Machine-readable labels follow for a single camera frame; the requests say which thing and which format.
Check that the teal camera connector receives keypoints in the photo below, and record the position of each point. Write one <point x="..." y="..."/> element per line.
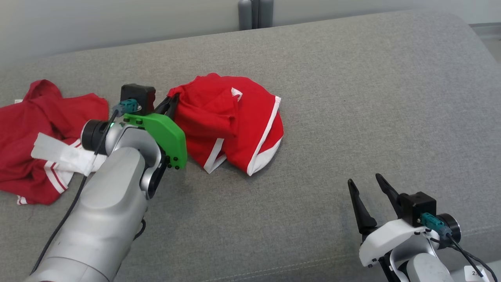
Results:
<point x="127" y="105"/>
<point x="434" y="224"/>

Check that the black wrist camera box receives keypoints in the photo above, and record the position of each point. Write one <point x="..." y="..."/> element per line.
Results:
<point x="419" y="207"/>
<point x="141" y="94"/>

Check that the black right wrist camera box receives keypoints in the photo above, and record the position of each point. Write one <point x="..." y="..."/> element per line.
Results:
<point x="419" y="207"/>

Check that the red shirt with white sleeves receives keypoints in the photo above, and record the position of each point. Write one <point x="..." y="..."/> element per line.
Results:
<point x="51" y="117"/>

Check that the red shorts with white trim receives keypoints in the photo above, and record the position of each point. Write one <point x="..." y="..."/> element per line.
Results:
<point x="231" y="125"/>

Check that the grey double metal post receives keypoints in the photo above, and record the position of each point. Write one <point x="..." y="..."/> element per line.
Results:
<point x="255" y="13"/>

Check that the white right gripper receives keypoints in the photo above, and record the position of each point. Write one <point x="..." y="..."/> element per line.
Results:
<point x="385" y="239"/>

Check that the teal left camera connector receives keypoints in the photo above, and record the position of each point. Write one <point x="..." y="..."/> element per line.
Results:
<point x="127" y="105"/>

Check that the teal right camera connector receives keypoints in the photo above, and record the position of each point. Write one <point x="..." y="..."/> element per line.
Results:
<point x="434" y="224"/>

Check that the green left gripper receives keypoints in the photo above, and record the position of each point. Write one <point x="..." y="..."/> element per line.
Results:
<point x="166" y="135"/>

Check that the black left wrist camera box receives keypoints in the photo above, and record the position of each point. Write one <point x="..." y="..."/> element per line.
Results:
<point x="141" y="94"/>

